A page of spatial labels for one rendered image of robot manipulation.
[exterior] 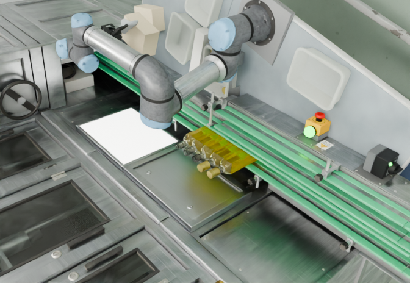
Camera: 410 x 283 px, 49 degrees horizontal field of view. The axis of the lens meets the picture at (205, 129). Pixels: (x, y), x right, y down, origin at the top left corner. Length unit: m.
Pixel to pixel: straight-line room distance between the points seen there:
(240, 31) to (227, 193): 0.67
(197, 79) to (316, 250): 0.78
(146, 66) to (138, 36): 0.49
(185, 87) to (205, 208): 0.51
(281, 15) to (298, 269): 0.96
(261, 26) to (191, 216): 0.80
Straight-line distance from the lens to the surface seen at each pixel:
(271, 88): 1.97
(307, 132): 1.77
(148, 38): 1.95
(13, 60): 2.38
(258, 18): 1.84
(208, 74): 1.74
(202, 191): 1.90
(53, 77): 2.47
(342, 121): 1.80
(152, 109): 1.52
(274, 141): 1.79
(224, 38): 1.74
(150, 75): 1.48
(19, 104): 2.45
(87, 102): 2.60
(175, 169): 2.01
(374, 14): 2.27
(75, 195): 1.98
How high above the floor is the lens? 2.16
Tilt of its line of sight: 36 degrees down
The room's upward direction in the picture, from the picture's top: 113 degrees counter-clockwise
